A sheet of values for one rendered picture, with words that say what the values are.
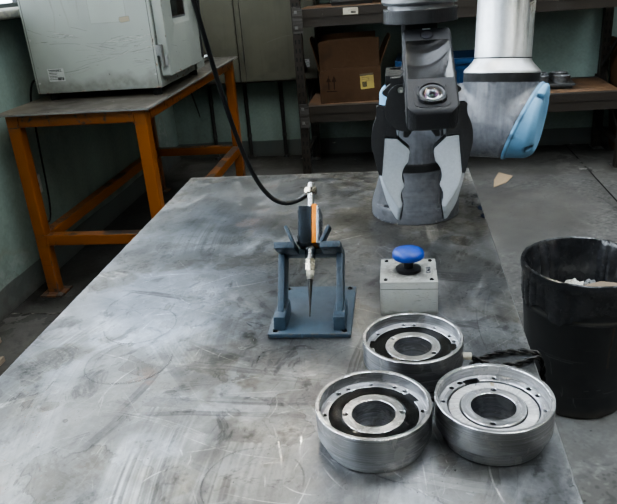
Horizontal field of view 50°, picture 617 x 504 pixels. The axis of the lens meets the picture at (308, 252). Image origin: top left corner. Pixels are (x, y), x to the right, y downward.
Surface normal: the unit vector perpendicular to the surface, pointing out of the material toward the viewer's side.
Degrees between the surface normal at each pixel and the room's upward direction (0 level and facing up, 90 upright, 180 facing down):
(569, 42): 90
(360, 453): 90
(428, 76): 32
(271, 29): 90
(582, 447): 0
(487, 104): 81
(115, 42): 90
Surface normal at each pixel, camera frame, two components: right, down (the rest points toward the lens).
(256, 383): -0.07, -0.92
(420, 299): -0.12, 0.40
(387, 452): 0.14, 0.38
